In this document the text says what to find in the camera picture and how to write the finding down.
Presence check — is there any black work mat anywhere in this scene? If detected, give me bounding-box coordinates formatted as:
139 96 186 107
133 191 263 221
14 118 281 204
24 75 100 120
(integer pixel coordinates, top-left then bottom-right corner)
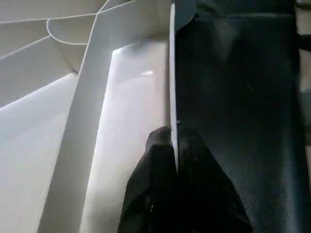
173 0 311 233

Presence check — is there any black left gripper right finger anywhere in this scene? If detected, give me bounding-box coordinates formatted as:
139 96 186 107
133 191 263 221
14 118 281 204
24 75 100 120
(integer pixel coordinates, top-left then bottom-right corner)
176 128 253 233

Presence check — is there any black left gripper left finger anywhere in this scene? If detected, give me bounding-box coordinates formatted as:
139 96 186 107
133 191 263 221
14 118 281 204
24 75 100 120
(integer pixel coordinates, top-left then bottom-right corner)
118 127 177 233

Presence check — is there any white plastic table top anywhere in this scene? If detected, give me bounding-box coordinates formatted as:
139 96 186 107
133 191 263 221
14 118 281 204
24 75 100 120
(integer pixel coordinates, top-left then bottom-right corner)
0 0 197 233

